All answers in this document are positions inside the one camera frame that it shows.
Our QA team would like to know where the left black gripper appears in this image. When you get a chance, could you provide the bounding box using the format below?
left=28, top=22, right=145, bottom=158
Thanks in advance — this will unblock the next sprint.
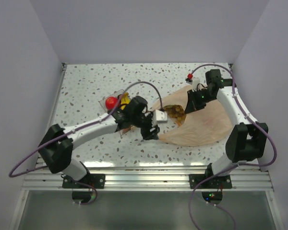
left=132, top=112, right=160, bottom=140

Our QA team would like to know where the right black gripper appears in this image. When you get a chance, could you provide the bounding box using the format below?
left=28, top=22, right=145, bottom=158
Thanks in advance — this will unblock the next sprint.
left=185, top=88, right=216, bottom=114

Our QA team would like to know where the yellow fake banana bunch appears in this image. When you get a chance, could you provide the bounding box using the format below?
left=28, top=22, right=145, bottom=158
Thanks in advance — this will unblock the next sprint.
left=118, top=92, right=131, bottom=110

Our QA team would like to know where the brown longan bunch with leaves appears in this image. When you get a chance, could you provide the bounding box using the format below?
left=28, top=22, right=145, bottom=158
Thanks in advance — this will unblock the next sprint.
left=164, top=105, right=186, bottom=124

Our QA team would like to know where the orange translucent plastic bag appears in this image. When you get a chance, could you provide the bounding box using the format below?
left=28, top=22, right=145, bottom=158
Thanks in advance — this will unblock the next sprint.
left=158, top=100, right=233, bottom=147

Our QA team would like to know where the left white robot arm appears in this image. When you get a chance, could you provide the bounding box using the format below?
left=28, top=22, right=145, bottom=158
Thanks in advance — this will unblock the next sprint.
left=38, top=96, right=160, bottom=188

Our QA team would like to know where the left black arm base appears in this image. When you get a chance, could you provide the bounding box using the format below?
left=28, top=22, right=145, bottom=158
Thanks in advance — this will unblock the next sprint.
left=61, top=173, right=106, bottom=189

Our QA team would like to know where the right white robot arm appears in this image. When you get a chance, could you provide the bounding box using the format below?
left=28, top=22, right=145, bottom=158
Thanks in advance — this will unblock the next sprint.
left=185, top=69, right=268, bottom=188

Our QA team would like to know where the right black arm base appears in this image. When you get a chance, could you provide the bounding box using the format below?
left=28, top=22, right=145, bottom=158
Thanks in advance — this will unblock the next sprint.
left=189, top=169, right=233, bottom=189

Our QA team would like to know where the red apple with yellow patch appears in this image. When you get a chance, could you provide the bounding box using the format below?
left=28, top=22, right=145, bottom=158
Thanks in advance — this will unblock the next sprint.
left=105, top=96, right=118, bottom=110

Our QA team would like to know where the clear plastic tray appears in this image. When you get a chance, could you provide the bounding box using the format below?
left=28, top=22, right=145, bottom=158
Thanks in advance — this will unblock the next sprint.
left=99, top=89, right=131, bottom=122

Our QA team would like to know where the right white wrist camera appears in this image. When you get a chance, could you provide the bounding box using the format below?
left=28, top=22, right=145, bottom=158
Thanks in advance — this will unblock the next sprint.
left=185, top=73, right=200, bottom=91

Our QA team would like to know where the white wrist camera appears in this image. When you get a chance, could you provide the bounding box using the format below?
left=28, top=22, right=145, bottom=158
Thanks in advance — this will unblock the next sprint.
left=152, top=110, right=168, bottom=125
left=185, top=73, right=200, bottom=91

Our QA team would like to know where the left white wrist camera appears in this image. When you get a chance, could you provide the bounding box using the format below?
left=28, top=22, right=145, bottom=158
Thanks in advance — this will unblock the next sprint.
left=152, top=110, right=168, bottom=125

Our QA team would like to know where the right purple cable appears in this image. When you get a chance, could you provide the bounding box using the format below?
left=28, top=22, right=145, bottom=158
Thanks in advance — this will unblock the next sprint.
left=187, top=62, right=278, bottom=230

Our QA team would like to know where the aluminium mounting rail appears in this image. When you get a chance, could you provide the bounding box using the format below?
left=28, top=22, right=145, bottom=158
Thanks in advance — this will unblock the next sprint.
left=22, top=166, right=273, bottom=191

